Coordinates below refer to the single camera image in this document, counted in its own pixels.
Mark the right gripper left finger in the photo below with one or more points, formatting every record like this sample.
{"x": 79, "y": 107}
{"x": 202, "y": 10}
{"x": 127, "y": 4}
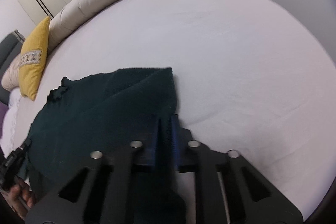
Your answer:
{"x": 102, "y": 190}

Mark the purple cushion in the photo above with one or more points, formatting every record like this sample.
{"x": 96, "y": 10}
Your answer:
{"x": 3, "y": 110}

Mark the white fluffy pillow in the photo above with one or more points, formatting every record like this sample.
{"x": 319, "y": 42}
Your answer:
{"x": 9, "y": 122}

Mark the yellow patterned cushion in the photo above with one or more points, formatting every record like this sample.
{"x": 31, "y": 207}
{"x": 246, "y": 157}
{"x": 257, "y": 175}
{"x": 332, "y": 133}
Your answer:
{"x": 33, "y": 59}

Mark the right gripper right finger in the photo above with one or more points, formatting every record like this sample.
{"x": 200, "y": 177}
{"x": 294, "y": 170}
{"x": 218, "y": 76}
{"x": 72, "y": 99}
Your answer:
{"x": 227, "y": 187}

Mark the dark green sweater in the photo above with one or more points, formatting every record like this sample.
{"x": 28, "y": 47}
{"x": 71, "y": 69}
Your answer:
{"x": 97, "y": 113}

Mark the dark grey headboard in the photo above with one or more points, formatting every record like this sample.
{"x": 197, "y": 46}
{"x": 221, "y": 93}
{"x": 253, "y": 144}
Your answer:
{"x": 10, "y": 47}

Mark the person's left hand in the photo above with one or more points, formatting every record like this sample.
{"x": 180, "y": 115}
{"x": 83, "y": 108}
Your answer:
{"x": 20, "y": 198}

